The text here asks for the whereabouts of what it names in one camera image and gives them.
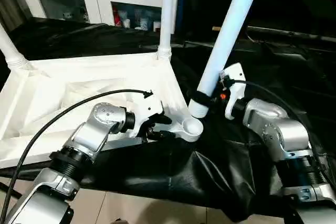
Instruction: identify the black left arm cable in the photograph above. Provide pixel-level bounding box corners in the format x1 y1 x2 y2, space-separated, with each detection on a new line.
0 89 154 222

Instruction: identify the silver metal rod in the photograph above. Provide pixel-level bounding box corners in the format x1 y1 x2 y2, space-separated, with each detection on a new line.
247 25 336 40

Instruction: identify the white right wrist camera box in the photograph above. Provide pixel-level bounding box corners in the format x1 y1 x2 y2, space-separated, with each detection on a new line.
217 62 247 121

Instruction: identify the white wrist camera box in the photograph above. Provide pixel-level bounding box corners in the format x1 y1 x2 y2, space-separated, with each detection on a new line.
125 96 165 138
217 62 247 121

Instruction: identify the white plastic table top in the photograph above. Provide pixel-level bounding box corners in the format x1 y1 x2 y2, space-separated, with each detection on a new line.
0 51 205 169

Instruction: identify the black table mat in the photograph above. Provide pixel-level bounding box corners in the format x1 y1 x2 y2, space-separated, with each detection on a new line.
0 17 336 222

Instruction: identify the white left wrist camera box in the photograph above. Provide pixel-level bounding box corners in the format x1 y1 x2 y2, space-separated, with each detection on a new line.
125 96 165 138

